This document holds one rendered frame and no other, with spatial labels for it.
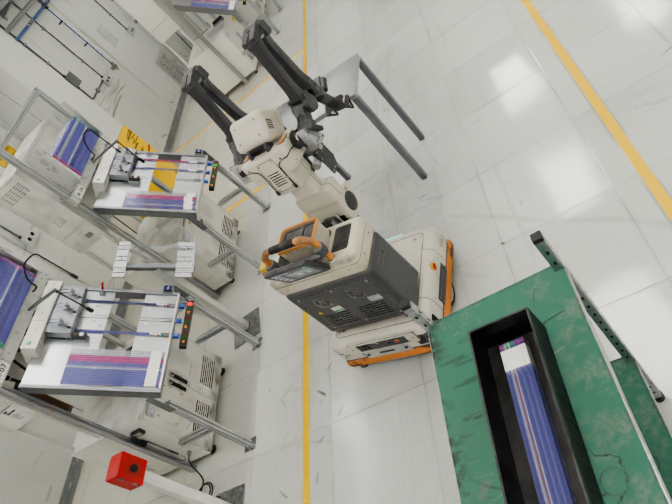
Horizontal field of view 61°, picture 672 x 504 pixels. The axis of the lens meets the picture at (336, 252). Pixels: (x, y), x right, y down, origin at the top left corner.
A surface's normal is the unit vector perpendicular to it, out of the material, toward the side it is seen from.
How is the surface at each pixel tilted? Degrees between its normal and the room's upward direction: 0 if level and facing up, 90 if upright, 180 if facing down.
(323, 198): 82
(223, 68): 90
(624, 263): 0
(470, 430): 0
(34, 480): 90
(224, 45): 90
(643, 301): 0
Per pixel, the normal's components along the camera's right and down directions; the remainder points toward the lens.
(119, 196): 0.11, -0.71
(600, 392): -0.62, -0.54
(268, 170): -0.24, 0.72
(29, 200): 0.04, 0.71
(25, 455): 0.78, -0.47
